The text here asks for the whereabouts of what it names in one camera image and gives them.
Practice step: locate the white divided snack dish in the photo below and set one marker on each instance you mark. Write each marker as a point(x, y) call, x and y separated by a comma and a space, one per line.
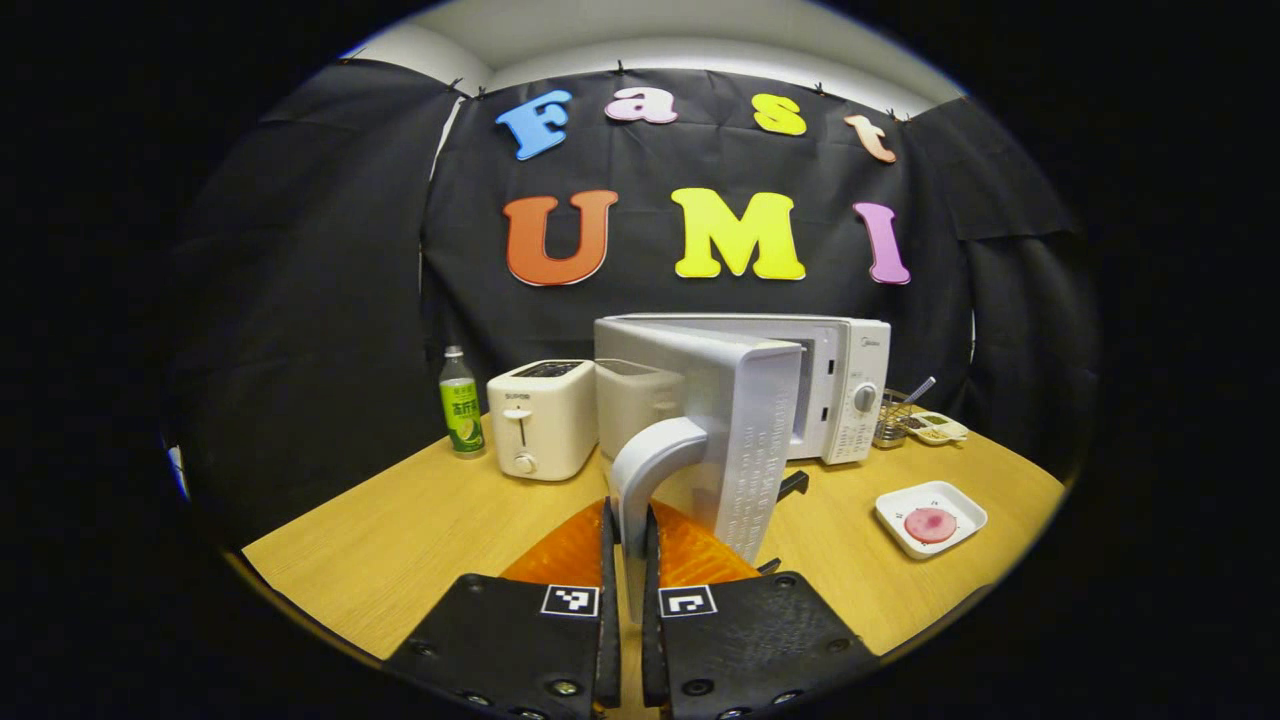
point(938, 430)

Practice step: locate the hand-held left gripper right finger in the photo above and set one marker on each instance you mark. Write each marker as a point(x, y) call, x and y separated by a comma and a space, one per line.
point(651, 650)

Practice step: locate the green label drink bottle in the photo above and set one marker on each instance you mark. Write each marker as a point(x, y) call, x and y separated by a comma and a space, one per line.
point(462, 410)

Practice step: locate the white microwave oven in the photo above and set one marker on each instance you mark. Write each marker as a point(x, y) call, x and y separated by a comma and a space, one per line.
point(740, 420)

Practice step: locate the pink round food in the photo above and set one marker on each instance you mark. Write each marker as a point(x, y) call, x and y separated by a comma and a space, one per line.
point(930, 525)

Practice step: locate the white square plate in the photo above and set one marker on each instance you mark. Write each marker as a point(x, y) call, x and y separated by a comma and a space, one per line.
point(900, 515)

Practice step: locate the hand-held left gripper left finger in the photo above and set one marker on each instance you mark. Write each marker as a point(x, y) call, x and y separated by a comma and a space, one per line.
point(611, 640)

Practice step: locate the white toaster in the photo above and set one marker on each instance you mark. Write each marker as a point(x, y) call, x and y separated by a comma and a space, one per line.
point(540, 420)

